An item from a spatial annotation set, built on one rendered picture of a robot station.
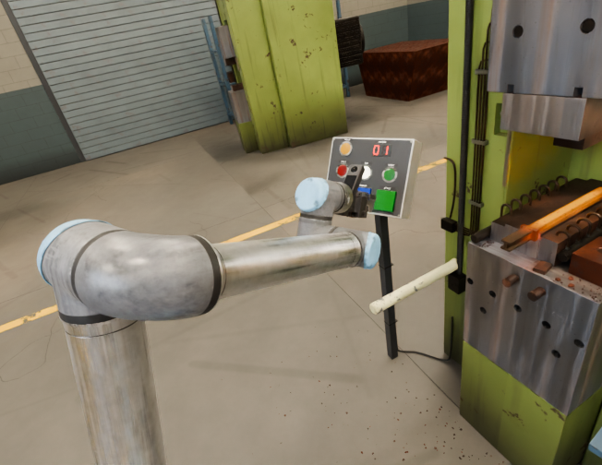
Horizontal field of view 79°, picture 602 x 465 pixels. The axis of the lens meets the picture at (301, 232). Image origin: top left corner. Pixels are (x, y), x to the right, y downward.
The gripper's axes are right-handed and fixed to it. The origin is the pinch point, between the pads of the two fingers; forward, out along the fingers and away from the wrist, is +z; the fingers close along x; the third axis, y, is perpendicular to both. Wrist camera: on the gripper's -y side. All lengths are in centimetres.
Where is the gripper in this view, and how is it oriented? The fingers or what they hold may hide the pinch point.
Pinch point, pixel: (372, 196)
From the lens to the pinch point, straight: 126.9
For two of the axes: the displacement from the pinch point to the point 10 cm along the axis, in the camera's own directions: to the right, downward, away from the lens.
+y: -1.4, 9.8, 1.1
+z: 6.1, 0.0, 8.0
